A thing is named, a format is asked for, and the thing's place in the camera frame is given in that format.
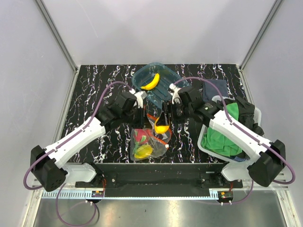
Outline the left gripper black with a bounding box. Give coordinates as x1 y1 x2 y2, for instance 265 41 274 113
122 105 152 129

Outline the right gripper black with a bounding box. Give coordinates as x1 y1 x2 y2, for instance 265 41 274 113
157 100 193 126

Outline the orange fake fruit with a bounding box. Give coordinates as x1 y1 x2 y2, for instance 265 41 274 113
154 118 169 134

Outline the clear zip top bag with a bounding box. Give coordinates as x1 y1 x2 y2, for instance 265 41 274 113
130 114 172 161

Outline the yellow fake banana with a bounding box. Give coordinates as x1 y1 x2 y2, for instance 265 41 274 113
141 73 160 90

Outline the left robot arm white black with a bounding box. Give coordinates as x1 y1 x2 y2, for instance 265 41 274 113
30 89 152 192

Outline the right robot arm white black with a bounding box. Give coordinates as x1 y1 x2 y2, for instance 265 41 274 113
154 84 285 188

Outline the red fake fruit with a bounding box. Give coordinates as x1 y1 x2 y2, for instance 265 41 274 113
134 129 151 145

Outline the yellow fake lemon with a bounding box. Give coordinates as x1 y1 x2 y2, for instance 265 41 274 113
134 144 153 159

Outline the teal plastic container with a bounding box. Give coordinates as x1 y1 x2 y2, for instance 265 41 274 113
132 62 181 108

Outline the green cloth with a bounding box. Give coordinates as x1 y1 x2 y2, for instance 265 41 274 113
201 104 243 158

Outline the navy folded cloth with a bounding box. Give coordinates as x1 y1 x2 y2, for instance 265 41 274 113
202 79 229 102

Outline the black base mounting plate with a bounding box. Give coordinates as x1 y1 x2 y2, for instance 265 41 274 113
75 163 244 198

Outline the black cloth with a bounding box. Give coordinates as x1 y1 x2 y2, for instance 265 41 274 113
224 96 264 136

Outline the white plastic basket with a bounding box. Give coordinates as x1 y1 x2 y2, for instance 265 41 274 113
198 97 261 162

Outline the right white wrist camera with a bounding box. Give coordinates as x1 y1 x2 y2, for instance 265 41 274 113
169 83 182 105

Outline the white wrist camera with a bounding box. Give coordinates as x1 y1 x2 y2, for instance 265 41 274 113
134 91 147 108
169 83 182 105

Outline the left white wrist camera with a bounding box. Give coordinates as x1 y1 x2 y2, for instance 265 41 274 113
134 91 147 108

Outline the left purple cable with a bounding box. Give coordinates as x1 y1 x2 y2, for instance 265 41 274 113
23 81 135 190

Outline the purple floor cable loop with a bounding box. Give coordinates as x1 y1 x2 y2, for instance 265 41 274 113
55 184 98 227

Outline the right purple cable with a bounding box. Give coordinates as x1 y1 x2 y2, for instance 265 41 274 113
175 77 296 184

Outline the left aluminium frame post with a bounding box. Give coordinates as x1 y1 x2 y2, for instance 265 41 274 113
34 0 78 73

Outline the aluminium frame post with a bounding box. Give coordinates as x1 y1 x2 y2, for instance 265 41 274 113
239 0 284 70
34 0 78 73

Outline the right aluminium frame post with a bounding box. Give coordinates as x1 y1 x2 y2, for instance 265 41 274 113
239 0 284 70

